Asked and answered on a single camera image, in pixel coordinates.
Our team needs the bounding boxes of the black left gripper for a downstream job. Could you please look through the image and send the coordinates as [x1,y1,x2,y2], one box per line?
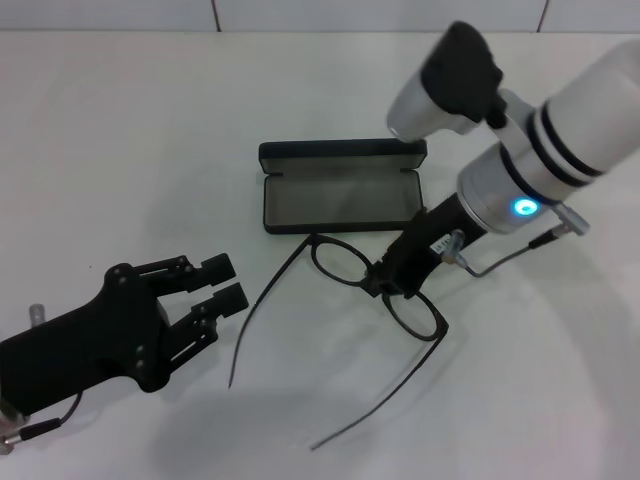
[0,253,250,417]

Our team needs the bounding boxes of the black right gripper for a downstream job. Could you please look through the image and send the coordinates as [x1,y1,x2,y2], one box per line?
[367,192,489,301]

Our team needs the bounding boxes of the black glasses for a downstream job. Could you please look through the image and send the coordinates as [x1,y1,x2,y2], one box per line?
[227,233,450,451]

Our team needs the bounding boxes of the black glasses case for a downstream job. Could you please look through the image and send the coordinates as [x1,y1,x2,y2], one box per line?
[258,138,429,235]

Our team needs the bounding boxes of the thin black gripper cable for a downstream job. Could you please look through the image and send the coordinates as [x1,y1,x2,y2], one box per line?
[457,199,592,278]
[0,392,84,457]

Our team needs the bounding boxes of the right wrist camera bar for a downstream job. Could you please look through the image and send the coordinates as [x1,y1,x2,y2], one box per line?
[387,19,506,142]

